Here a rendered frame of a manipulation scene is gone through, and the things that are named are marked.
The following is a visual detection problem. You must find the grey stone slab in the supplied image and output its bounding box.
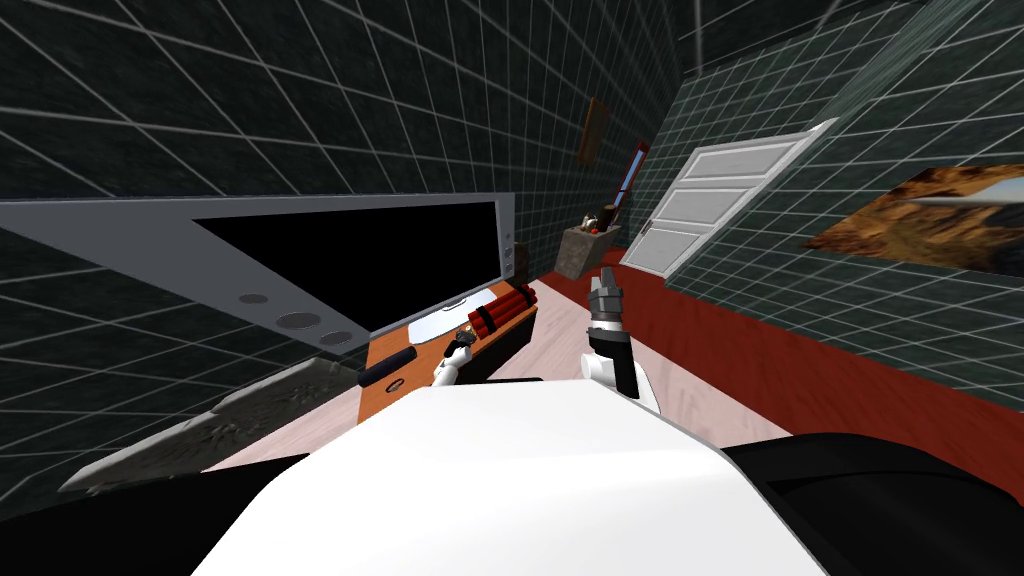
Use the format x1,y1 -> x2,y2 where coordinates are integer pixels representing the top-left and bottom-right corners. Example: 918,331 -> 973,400
55,356 -> 363,494

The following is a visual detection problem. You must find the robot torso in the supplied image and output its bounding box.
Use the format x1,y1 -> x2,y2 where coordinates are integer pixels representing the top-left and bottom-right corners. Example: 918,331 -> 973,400
190,375 -> 843,576

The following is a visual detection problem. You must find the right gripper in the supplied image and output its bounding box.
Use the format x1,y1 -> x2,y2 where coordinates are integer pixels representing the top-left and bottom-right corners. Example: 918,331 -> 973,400
587,267 -> 625,324

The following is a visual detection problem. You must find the red rolled towels bundle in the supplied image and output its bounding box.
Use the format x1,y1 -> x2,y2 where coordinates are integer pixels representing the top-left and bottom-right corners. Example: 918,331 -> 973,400
467,284 -> 540,338

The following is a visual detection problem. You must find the brown wall picture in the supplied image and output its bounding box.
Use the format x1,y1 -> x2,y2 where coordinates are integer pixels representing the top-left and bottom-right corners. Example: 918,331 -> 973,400
576,96 -> 612,168

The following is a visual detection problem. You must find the brown landscape painting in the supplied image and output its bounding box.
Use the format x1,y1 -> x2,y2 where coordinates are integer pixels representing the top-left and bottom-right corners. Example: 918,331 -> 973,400
799,163 -> 1024,281

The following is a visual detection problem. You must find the grey framed mirror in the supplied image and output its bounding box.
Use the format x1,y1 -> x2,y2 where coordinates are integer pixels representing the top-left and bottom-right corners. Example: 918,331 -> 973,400
0,191 -> 518,358

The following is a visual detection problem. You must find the brown stone cabinet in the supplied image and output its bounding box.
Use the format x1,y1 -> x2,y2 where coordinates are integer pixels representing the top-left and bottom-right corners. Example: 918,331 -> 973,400
555,203 -> 625,278

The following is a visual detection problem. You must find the orange vanity counter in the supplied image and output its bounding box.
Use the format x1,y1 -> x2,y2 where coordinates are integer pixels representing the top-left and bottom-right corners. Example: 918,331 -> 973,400
355,279 -> 540,426

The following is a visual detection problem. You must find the red framed window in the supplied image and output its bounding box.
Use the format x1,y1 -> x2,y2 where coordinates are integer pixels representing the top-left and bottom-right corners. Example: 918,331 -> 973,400
611,141 -> 652,212

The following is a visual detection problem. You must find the black cylinder bar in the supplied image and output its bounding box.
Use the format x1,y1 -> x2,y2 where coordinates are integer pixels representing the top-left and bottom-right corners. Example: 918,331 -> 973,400
356,345 -> 420,388

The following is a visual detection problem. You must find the white panel door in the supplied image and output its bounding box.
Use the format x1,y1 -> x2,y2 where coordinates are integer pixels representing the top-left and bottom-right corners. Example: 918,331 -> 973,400
619,117 -> 841,281

